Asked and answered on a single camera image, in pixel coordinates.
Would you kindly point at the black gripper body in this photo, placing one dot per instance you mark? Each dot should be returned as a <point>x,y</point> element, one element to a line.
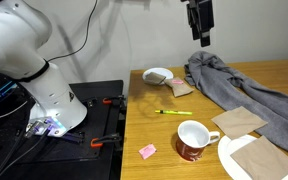
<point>190,1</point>

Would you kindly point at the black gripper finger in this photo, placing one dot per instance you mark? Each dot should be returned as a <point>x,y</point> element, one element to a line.
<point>205,33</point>
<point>194,25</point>

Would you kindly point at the green yellow highlighter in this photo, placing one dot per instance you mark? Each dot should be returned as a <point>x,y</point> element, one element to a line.
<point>175,112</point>

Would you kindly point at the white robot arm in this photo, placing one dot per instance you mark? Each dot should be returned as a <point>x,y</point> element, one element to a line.
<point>14,43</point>

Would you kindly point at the red white mug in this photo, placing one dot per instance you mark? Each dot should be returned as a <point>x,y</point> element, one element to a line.
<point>189,150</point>

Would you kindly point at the pink label sticker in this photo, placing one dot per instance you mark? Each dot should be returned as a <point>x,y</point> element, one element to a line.
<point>177,81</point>

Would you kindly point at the small white bowl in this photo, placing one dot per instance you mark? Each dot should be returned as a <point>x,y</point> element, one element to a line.
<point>160,70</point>

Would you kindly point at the brown paper with pink label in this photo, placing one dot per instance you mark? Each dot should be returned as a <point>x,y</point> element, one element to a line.
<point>182,90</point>

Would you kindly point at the small brown paper napkin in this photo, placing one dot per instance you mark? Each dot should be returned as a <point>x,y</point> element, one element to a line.
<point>154,78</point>

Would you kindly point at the grey hoodie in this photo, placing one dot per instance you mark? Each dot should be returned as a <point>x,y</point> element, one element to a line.
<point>250,90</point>

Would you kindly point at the orange black clamp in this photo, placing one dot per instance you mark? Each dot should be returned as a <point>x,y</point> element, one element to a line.
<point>114,100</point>
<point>104,140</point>

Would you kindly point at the large white plate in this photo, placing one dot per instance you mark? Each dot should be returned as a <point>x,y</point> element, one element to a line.
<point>227,156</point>

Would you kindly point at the pink sachet packet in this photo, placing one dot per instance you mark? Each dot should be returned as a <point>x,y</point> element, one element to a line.
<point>147,151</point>

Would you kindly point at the large brown paper napkin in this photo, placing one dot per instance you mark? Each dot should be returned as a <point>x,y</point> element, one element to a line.
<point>264,160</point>

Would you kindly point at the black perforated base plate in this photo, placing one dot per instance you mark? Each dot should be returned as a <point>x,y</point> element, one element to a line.
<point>94,121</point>

